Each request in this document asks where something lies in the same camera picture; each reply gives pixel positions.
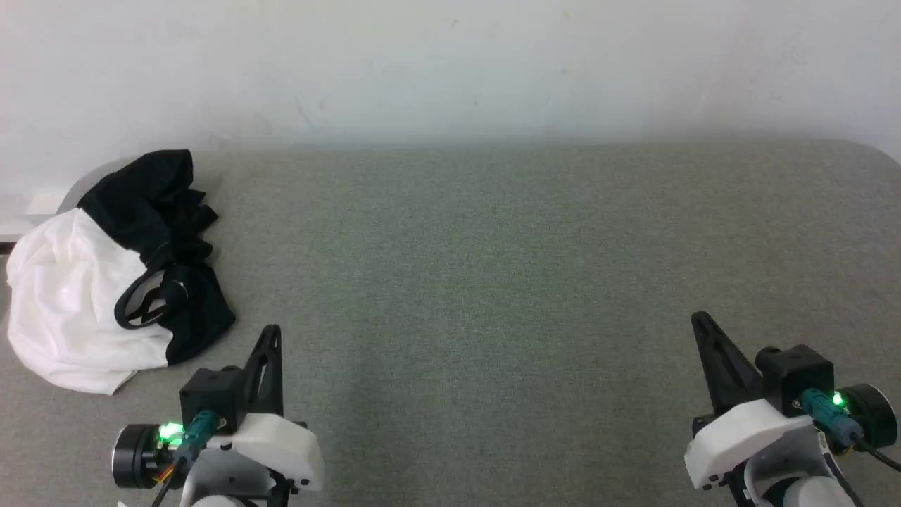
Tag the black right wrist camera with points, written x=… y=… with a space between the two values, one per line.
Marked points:
x=795 y=373

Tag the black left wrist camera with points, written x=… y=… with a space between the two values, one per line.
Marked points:
x=208 y=394

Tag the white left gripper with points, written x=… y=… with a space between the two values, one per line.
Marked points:
x=281 y=443

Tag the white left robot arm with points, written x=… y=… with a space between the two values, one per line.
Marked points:
x=211 y=479

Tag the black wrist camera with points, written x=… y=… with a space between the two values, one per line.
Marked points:
x=208 y=394
x=795 y=373

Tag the black and white t-shirt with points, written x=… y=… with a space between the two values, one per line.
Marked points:
x=63 y=296

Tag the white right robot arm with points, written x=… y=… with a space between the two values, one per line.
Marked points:
x=795 y=451

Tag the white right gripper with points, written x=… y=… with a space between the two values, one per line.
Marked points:
x=739 y=436

